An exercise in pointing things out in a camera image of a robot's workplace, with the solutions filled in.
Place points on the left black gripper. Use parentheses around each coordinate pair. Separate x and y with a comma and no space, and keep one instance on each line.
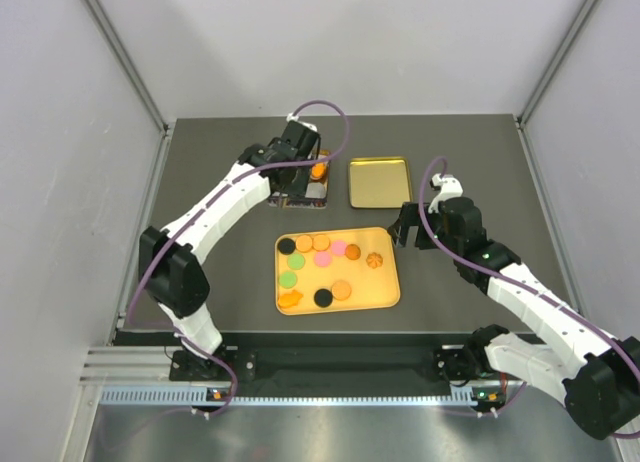
(298,188)

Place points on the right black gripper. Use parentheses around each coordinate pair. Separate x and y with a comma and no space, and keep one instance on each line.
(410,216)

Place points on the orange fish cookie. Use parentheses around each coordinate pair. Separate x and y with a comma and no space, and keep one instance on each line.
(318,171)
(289,299)

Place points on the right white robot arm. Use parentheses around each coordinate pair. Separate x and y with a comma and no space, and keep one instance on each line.
(593,375)

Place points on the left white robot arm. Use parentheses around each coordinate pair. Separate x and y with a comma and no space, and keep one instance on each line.
(171,259)

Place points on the orange swirl cookie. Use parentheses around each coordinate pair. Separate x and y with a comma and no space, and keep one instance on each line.
(374,260)

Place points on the white paper cup top right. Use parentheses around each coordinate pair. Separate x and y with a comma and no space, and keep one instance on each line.
(321,160)

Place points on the white paper cup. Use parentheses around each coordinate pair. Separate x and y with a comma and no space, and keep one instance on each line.
(316,191)
(321,160)

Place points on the brown chip cookie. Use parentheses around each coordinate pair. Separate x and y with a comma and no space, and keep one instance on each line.
(352,252)

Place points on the white paper cup bottom right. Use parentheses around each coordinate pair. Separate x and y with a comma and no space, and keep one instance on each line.
(316,191)

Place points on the gold tin lid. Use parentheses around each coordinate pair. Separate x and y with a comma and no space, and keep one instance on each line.
(379,182)

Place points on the square cookie tin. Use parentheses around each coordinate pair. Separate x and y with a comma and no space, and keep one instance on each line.
(299,201)

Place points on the pink sandwich cookie upper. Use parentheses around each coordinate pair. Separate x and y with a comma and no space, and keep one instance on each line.
(338,248)

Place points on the pink sandwich cookie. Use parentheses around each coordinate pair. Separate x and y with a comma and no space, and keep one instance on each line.
(322,258)
(338,248)

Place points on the yellow cookie tray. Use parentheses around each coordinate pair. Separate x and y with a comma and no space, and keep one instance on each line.
(371,288)

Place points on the tan biscuit top right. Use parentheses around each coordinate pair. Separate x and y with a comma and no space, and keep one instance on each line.
(321,242)

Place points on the tan biscuit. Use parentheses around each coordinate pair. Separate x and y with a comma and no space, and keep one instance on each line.
(304,243)
(321,242)
(341,290)

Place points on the pink sandwich cookie lower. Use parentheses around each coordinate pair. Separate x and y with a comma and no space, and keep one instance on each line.
(322,258)

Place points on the tan biscuit lower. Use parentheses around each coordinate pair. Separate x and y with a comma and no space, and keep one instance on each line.
(341,290)

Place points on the tan biscuit top left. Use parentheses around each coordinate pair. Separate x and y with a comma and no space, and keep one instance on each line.
(304,243)

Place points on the black sandwich cookie lower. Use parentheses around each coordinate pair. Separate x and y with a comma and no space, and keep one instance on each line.
(323,298)

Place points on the black sandwich cookie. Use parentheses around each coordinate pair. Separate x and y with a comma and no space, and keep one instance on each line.
(323,298)
(286,246)

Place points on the green sandwich cookie upper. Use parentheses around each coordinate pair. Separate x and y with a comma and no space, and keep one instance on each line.
(296,261)

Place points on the green sandwich cookie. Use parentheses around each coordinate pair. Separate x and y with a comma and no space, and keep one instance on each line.
(287,280)
(296,261)

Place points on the black sandwich cookie upper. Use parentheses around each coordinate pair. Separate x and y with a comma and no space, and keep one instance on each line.
(286,246)

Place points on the green sandwich cookie lower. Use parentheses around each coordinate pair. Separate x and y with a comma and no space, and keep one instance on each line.
(287,280)

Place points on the grey cable duct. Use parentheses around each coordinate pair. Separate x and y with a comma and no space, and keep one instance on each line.
(201,396)

